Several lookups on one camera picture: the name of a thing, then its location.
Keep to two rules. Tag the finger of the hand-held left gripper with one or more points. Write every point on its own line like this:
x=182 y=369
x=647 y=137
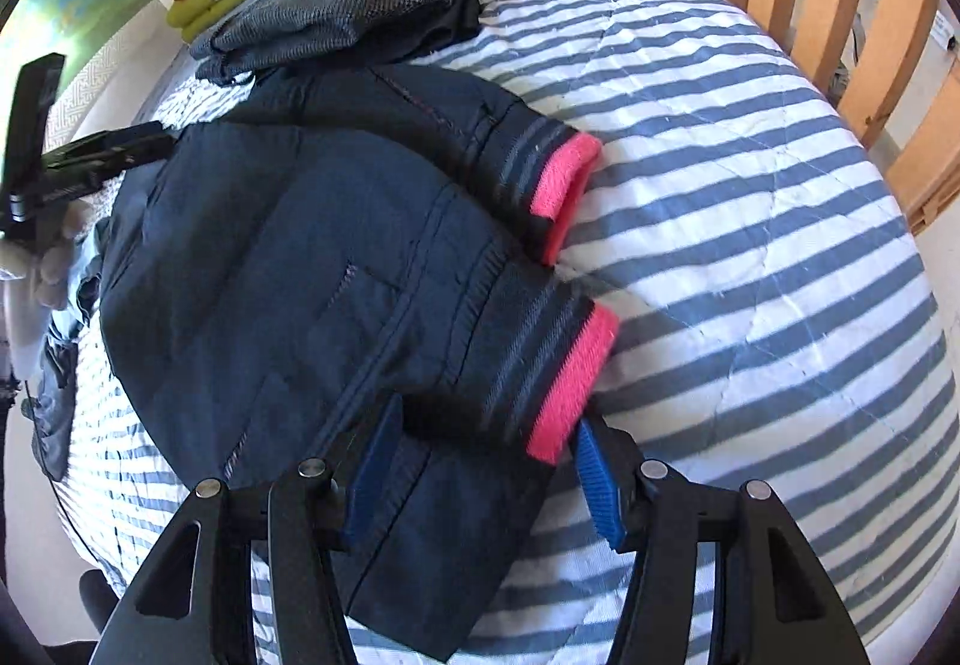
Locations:
x=112 y=155

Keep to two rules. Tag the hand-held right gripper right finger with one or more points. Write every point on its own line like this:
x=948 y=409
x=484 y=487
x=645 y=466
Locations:
x=596 y=485

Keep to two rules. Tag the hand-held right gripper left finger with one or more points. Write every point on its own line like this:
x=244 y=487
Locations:
x=375 y=470

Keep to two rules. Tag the navy jacket pink cuffs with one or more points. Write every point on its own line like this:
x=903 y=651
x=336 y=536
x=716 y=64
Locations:
x=262 y=260

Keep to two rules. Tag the dark grey pants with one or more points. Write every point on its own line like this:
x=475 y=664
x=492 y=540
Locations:
x=56 y=410

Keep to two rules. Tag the person's left hand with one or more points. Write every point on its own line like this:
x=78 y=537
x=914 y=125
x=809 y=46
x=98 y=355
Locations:
x=56 y=275

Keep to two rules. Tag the blue white striped bed quilt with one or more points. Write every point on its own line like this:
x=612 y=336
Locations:
x=750 y=260

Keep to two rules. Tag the black rounded object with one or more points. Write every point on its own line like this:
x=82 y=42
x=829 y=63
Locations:
x=97 y=594

